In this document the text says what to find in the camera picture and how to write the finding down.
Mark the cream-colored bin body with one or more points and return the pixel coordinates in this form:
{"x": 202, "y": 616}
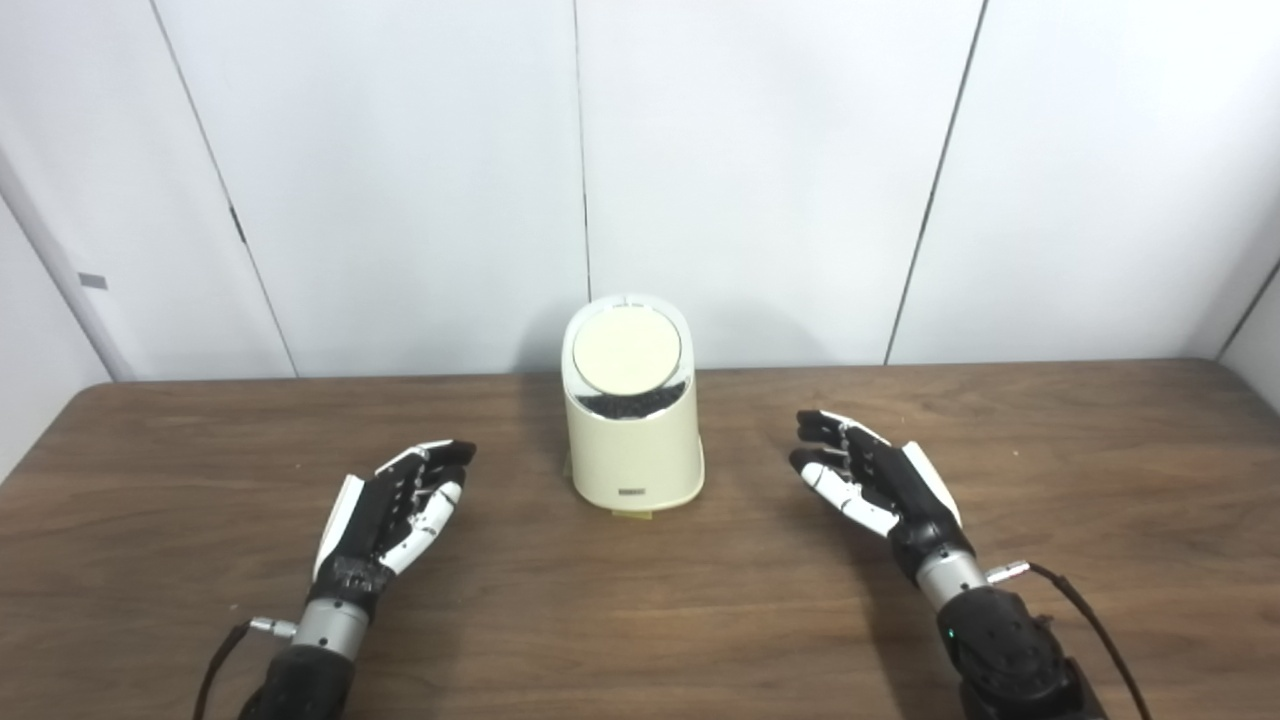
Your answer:
{"x": 632, "y": 455}

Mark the round cream bin lid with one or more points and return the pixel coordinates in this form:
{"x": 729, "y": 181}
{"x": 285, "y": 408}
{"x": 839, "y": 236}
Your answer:
{"x": 627, "y": 350}

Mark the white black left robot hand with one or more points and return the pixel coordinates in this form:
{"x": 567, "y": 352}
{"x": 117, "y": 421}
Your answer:
{"x": 375, "y": 520}

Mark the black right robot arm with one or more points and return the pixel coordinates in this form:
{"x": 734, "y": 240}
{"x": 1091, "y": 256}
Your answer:
{"x": 1010, "y": 650}

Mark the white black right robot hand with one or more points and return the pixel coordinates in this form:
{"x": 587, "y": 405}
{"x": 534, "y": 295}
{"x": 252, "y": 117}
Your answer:
{"x": 915, "y": 495}

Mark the yellow tape piece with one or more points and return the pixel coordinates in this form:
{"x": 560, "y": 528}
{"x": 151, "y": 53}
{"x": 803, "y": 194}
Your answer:
{"x": 630, "y": 513}

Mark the small grey wall label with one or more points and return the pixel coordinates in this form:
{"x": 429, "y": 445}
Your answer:
{"x": 92, "y": 281}

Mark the black wall panel hinge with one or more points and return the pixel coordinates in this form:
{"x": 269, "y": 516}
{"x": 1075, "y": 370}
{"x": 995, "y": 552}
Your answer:
{"x": 238, "y": 225}

